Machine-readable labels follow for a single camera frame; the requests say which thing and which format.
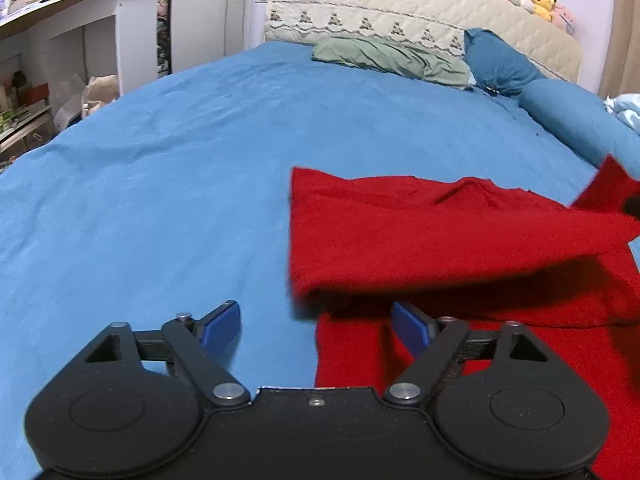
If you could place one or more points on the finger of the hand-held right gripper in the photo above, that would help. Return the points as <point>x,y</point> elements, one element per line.
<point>630,207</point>

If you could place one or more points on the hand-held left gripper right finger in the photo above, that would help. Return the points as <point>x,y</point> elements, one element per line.
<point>410,331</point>

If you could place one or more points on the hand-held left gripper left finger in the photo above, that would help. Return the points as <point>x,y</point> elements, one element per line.
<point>222,331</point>

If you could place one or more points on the red knit garment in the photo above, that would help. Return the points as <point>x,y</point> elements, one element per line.
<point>430,240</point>

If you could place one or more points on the light blue cloth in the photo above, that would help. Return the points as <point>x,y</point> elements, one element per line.
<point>625,112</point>

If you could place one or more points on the blue bolster pillow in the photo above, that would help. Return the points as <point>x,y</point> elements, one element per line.
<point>575,117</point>

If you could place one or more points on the blue bed sheet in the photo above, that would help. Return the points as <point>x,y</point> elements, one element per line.
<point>175,170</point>

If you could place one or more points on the beige curtain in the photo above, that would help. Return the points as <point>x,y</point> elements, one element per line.
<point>622,35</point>

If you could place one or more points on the dark blue pillow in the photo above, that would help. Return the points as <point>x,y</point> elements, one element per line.
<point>500,62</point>

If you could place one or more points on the cream tote bag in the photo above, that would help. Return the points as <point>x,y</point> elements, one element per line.
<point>100,92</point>

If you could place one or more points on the green pillow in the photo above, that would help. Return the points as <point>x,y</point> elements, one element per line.
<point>395,56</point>

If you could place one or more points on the clear plastic bag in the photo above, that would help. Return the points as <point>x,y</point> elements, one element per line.
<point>67,102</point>

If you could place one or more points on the white wardrobe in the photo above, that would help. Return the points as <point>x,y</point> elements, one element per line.
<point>210,10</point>

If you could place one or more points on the white shelf desk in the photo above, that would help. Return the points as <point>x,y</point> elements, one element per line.
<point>55,35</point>

